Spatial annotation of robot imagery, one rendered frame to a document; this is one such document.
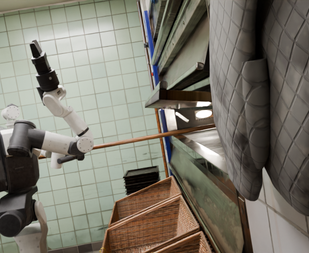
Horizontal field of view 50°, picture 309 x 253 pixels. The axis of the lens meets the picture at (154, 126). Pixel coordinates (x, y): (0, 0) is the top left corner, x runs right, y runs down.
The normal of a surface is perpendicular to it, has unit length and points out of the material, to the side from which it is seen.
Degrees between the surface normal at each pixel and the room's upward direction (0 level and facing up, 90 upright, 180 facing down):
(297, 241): 90
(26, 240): 82
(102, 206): 90
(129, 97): 90
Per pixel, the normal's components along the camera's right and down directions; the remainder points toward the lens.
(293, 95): -0.98, 0.14
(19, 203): -0.07, -0.67
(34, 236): 0.04, -0.09
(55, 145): 0.35, 0.12
